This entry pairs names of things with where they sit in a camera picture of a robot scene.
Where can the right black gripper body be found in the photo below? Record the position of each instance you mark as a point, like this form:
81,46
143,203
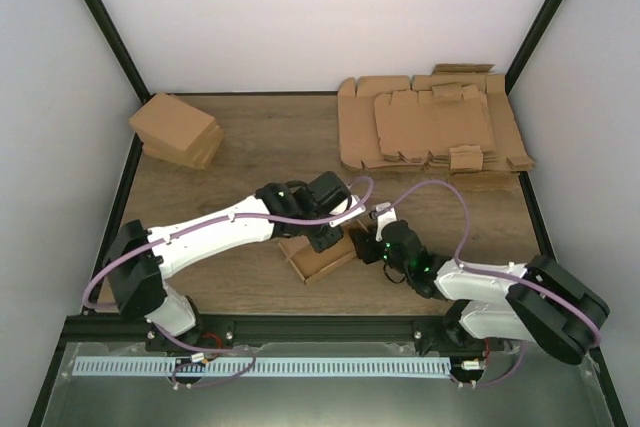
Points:
366,246

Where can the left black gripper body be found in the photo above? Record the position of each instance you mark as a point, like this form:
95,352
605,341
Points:
318,241

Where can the cardboard box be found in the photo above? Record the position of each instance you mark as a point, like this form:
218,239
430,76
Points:
311,266

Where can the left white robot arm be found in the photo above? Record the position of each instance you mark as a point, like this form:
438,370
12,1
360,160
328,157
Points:
277,210

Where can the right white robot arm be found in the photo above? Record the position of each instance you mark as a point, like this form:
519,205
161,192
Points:
537,302

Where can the stack of flat cardboard blanks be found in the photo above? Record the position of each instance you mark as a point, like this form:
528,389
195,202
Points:
456,121

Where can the stack of folded cardboard boxes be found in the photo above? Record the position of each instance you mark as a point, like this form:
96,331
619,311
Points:
174,131

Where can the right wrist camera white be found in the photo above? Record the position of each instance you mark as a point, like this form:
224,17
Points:
382,215

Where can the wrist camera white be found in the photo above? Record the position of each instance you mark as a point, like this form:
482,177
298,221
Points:
347,210
382,215

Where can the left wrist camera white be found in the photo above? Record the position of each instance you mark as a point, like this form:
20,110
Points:
347,210

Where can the light blue slotted cable duct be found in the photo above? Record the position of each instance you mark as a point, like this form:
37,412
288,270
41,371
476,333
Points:
303,367

